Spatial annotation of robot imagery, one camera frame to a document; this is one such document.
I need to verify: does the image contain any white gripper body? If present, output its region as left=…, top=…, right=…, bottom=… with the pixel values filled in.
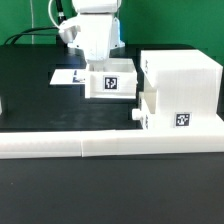
left=78, top=13, right=116, bottom=64

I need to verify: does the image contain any white drawer tray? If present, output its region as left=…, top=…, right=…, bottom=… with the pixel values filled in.
left=84, top=58, right=138, bottom=99
left=132, top=92, right=155, bottom=130

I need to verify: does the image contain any white front drawer tray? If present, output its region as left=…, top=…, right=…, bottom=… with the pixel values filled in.
left=132, top=92, right=155, bottom=130

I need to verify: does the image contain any white drawer cabinet box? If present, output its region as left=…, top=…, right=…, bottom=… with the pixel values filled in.
left=140, top=50, right=223, bottom=129

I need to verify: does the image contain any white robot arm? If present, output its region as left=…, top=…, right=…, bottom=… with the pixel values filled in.
left=58, top=0, right=125, bottom=64

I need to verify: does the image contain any white marker tag sheet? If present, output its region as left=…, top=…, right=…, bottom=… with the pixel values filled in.
left=50, top=69, right=85, bottom=85

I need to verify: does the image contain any black cable bundle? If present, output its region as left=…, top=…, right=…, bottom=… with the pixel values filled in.
left=3, top=0, right=73, bottom=46

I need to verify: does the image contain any white L-shaped border wall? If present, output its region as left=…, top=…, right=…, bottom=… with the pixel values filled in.
left=0, top=117, right=224, bottom=159

